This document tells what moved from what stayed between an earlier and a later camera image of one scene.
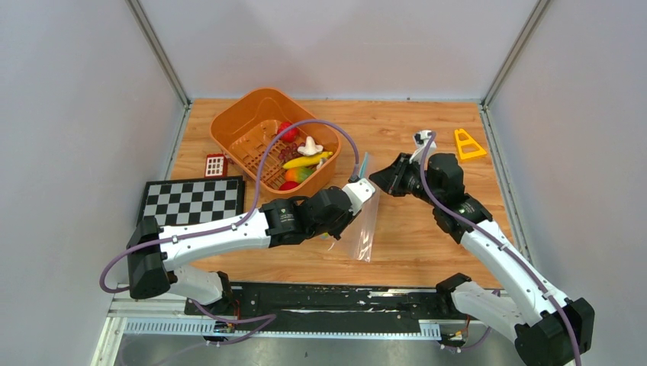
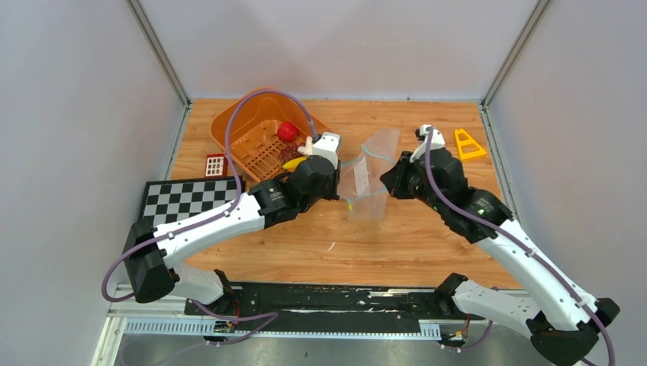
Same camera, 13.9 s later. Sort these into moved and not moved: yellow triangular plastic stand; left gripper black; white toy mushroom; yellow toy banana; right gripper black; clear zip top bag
Moved: clear zip top bag; left gripper black
Not moved: white toy mushroom; yellow triangular plastic stand; yellow toy banana; right gripper black
